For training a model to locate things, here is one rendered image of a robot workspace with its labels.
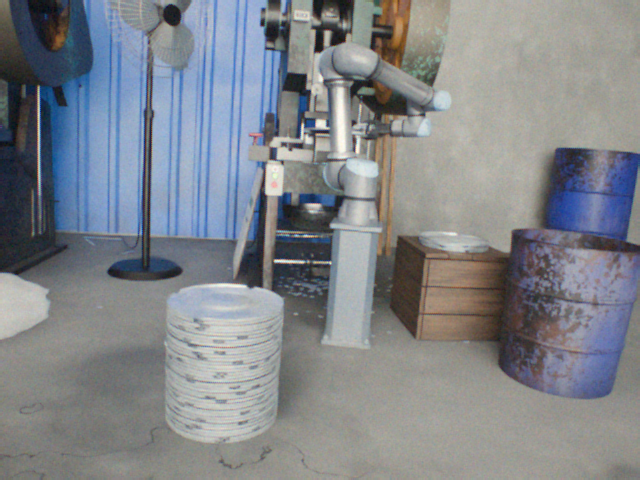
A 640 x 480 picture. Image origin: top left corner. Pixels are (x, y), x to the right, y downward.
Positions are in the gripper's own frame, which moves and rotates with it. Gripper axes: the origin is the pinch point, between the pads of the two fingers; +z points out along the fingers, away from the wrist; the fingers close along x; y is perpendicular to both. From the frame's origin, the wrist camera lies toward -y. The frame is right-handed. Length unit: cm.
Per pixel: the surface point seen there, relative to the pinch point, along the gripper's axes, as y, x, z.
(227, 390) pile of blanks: 118, 69, -23
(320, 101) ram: -9.6, -15.5, 22.2
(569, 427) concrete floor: 59, 88, -95
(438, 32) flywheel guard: -16, -43, -33
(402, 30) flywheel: -37, -52, -9
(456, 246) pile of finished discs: 9, 47, -49
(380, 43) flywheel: -66, -55, 14
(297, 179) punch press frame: 5.3, 21.9, 26.2
